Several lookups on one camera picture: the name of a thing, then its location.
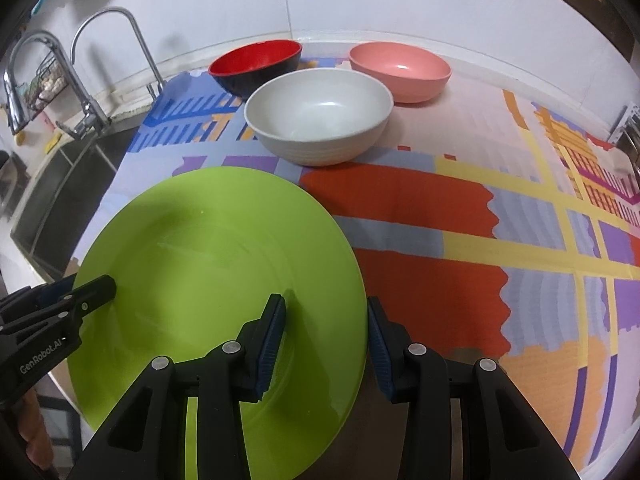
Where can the thin gooseneck faucet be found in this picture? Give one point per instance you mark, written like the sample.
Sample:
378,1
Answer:
142,50

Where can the green plate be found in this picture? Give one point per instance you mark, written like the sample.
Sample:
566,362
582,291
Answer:
210,260

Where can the red and black bowl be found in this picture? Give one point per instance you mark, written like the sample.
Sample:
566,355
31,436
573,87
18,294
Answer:
250,62

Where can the metal counter shelf rack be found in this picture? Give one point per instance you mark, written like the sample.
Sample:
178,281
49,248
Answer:
627,135

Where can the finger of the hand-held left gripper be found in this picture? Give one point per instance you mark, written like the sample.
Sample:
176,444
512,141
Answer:
95,292
50,292

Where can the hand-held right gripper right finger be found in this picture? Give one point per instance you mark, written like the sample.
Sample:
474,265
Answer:
381,355

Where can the yellow sponge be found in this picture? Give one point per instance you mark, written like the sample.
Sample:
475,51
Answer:
52,142

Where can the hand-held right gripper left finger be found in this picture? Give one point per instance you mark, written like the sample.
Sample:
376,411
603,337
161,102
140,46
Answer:
270,345

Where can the person's left forearm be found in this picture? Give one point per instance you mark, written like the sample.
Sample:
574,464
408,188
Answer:
32,430

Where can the colourful patterned mat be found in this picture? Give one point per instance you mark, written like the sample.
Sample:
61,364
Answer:
450,210

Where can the pink bowl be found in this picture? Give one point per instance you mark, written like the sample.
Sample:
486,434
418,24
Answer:
400,70

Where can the steel sink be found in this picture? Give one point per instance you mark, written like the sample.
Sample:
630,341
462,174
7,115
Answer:
65,195

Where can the chrome kitchen faucet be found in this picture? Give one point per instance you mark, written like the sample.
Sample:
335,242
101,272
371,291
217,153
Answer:
75,90

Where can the white bowl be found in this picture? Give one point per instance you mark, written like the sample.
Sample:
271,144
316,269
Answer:
320,120

